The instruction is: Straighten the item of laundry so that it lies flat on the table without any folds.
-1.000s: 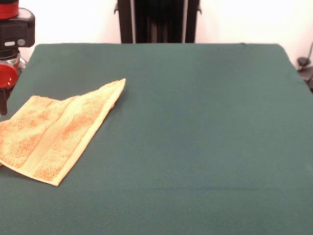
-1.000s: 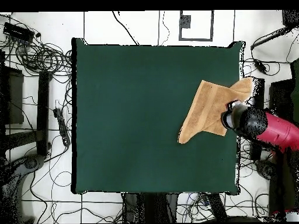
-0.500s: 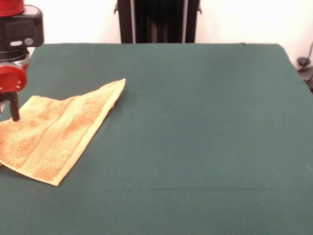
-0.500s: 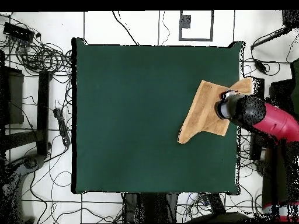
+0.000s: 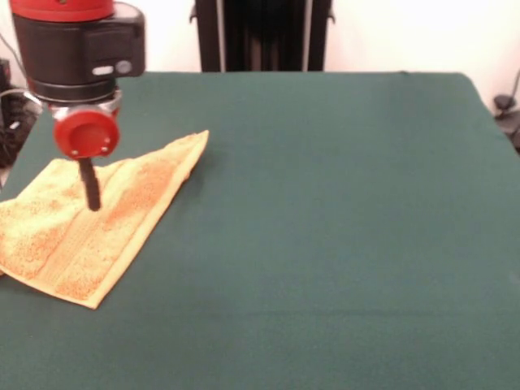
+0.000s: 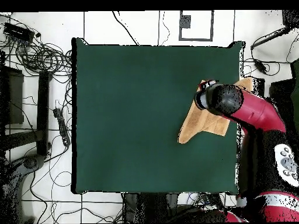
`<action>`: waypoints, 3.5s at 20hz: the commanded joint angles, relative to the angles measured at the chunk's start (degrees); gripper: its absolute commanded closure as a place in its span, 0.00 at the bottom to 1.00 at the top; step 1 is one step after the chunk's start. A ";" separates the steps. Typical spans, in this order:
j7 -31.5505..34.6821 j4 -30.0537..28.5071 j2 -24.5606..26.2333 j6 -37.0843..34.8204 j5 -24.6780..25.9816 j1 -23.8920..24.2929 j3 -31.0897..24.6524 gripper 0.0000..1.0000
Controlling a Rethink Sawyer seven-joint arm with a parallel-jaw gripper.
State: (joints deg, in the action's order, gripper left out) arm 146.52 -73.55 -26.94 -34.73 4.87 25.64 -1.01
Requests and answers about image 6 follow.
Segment tan terry towel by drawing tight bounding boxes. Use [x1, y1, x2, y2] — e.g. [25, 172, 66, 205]
[178, 77, 254, 145]

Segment black flat panel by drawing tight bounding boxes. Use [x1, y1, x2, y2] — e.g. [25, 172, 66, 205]
[0, 66, 25, 125]
[269, 79, 294, 122]

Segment black upright bar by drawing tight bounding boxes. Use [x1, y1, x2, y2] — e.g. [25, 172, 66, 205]
[37, 71, 51, 156]
[253, 78, 265, 95]

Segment black power adapter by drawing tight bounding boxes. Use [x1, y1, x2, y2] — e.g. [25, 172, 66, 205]
[253, 58, 268, 74]

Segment dark green table cloth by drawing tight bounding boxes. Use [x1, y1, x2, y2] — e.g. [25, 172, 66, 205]
[71, 37, 245, 195]

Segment black rod with head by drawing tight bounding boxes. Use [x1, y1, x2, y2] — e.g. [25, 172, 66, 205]
[250, 9, 299, 50]

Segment black power strip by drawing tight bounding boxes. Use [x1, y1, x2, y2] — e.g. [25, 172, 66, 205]
[200, 193, 222, 208]
[53, 107, 71, 147]

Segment black stand base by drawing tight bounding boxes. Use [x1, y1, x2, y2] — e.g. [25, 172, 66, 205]
[4, 153, 46, 187]

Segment black electronics box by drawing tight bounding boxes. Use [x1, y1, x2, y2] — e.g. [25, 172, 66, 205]
[3, 22, 36, 43]

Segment grey rectangular frame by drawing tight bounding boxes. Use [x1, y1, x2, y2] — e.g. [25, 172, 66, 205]
[179, 10, 214, 42]

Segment long black cable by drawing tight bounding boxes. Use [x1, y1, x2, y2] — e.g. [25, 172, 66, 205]
[112, 10, 140, 46]

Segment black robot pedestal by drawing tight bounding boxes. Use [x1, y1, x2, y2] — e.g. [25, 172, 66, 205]
[122, 192, 179, 223]

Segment black cable tangle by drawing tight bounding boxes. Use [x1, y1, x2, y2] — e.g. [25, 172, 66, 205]
[0, 38, 73, 78]

